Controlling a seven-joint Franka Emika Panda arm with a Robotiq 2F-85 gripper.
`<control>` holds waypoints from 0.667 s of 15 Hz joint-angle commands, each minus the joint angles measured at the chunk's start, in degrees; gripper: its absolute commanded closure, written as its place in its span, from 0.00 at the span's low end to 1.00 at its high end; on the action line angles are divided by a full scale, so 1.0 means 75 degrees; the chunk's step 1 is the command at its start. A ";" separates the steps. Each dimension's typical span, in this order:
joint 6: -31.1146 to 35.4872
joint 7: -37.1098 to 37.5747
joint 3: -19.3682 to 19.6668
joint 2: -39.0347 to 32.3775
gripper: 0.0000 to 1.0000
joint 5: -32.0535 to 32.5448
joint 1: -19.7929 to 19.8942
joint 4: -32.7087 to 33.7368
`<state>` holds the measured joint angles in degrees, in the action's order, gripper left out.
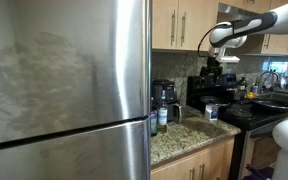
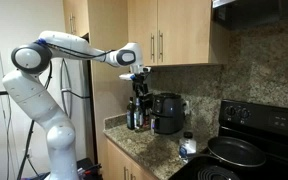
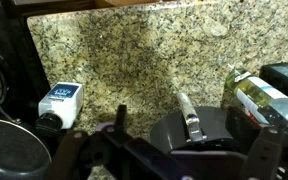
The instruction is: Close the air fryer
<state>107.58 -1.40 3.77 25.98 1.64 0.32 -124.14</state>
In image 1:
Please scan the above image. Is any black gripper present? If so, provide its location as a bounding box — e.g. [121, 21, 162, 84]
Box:
[199, 55, 224, 82]

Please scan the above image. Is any dark round pan lid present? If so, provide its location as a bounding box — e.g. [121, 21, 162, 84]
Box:
[199, 95, 232, 107]

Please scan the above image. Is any white blue salt canister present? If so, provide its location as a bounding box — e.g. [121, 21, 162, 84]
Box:
[204, 103, 220, 122]

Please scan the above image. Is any yellow sponge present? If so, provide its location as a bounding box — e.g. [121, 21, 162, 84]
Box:
[245, 91, 257, 100]

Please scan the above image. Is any black kitchen stove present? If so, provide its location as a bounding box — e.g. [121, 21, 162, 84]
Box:
[186, 74, 288, 180]

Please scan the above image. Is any black coffee maker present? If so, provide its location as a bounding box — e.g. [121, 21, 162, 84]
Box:
[151, 78, 179, 123]

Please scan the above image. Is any chrome kitchen faucet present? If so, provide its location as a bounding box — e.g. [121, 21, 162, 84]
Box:
[257, 70, 282, 92]

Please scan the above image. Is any clear olive oil bottle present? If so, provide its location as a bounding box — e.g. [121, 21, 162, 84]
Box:
[157, 89, 169, 135]

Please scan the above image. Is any black frying pan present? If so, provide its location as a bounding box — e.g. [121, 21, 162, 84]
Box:
[250, 97, 288, 113]

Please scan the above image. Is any steel range hood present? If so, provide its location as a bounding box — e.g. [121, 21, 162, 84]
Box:
[216, 2, 272, 24]

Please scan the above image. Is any dark glass bottle blue label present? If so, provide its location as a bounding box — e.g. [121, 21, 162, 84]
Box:
[150, 96, 159, 137]

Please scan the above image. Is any steel kitchen sink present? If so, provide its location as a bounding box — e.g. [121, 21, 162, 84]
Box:
[256, 90, 288, 105]

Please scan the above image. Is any wooden lower cabinet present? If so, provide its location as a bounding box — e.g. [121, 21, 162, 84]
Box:
[150, 137, 236, 180]

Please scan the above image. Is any stainless steel refrigerator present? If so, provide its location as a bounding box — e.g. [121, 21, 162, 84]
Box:
[0, 0, 153, 180]

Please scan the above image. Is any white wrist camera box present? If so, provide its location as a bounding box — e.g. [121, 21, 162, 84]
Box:
[215, 54, 241, 64]

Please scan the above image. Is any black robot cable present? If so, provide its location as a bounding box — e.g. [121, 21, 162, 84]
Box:
[197, 21, 233, 58]

